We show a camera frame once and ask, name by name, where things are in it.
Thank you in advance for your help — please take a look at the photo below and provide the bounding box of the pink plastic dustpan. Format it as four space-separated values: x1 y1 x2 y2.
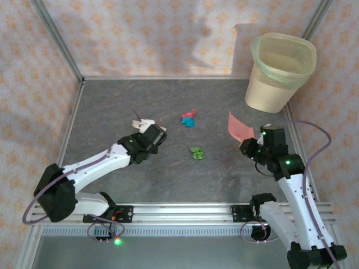
227 111 256 143

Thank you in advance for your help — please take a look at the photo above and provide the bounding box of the green paper scrap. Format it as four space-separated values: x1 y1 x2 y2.
189 146 205 161

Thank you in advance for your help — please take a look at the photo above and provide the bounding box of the beige ribbed waste bin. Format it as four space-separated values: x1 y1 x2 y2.
245 63 298 114

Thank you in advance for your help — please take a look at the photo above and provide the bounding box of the green plastic bin liner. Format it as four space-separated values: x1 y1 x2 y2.
250 32 317 90

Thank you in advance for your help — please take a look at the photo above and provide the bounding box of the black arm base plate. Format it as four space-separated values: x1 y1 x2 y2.
229 205 283 224
82 205 134 224

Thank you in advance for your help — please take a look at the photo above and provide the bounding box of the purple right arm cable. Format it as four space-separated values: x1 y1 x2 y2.
240 120 342 269

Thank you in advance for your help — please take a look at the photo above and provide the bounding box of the grey slotted cable duct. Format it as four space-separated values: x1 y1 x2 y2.
42 226 298 238

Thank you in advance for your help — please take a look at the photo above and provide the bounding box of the aluminium corner post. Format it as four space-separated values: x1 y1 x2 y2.
302 0 334 40
30 0 85 84

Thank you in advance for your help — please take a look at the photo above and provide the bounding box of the aluminium frame strut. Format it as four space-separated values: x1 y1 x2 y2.
13 224 43 269

